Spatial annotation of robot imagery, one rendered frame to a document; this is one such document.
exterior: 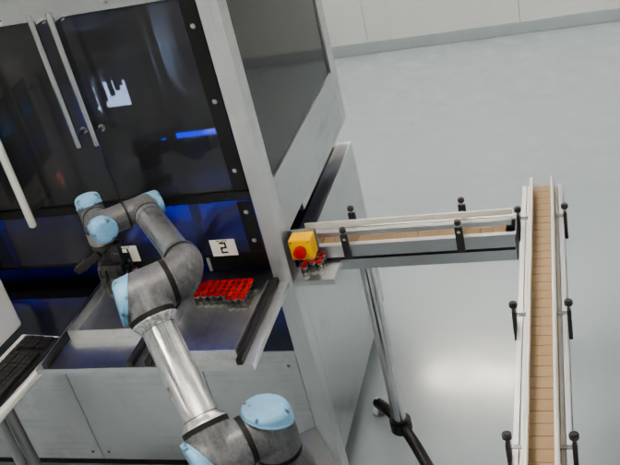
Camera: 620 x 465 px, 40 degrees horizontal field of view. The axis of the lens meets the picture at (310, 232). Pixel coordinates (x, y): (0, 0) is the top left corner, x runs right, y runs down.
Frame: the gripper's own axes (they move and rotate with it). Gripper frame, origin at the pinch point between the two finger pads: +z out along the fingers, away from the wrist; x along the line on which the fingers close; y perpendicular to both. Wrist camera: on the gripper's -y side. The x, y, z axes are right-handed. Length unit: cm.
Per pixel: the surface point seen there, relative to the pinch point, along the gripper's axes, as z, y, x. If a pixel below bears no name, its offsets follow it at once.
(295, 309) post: 21, 48, 20
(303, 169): -12, 49, 54
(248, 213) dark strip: -15.4, 40.9, 19.4
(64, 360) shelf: 10.9, -14.6, -16.0
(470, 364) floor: 97, 90, 84
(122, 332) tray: 8.6, 1.4, -6.1
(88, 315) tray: 10.3, -17.0, 5.7
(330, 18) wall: 59, -46, 481
